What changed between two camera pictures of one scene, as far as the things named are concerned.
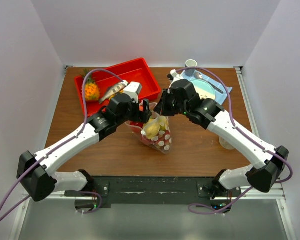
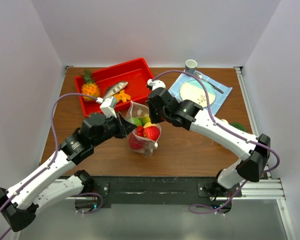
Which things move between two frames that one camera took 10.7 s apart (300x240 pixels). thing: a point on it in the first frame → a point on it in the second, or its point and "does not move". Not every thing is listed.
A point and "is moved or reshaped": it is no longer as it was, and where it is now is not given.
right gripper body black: (178, 107) → (156, 116)
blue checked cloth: (219, 97) does not move
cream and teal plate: (204, 89) does not move
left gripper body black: (133, 110) → (113, 126)
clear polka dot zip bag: (156, 133) is moved or reshaped
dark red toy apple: (162, 141) → (135, 143)
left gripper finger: (143, 117) → (126, 126)
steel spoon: (199, 75) does not move
